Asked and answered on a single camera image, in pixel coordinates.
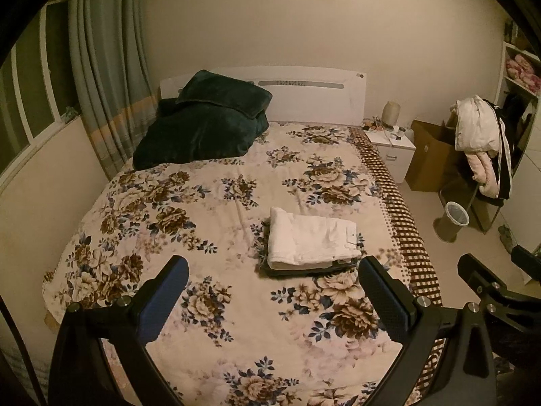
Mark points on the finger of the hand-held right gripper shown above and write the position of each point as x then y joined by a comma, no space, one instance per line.
528,262
477,273

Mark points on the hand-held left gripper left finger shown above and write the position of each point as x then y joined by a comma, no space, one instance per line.
165,300

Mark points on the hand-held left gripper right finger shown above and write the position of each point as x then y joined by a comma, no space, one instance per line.
386,300

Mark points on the white pants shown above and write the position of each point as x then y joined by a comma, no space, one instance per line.
312,237

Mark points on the dark folded pants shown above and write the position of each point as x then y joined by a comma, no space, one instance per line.
304,273

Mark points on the shoes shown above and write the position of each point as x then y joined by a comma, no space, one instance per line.
507,237

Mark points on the mesh trash bin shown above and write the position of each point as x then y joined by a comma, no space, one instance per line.
454,220

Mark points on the chair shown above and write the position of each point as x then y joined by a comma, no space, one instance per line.
486,211

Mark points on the brown checked bed sheet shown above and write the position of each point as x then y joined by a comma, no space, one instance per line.
405,220

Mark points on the floral blanket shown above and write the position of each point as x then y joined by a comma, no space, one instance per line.
211,220

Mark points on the pink padded jacket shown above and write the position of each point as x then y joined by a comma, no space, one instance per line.
486,173

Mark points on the black garment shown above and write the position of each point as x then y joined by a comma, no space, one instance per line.
507,165

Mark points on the brown cardboard box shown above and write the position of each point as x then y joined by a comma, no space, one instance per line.
427,156

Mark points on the white nightstand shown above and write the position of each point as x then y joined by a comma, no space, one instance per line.
397,156

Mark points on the white padded jacket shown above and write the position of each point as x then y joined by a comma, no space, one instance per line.
477,127

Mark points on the dark green blanket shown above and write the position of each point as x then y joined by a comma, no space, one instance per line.
198,139

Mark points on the beige table lamp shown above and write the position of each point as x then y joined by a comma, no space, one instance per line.
391,114

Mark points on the pink folded bedding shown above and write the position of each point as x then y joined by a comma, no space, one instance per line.
522,72

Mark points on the white shelf unit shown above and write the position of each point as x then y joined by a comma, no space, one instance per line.
505,72

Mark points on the white bed headboard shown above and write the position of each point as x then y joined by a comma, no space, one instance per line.
304,101

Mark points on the dark green pillow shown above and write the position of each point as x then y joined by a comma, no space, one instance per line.
224,93

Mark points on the grey-green striped curtain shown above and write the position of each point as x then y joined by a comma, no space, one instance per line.
105,72

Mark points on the white framed window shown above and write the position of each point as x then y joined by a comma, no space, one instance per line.
55,72

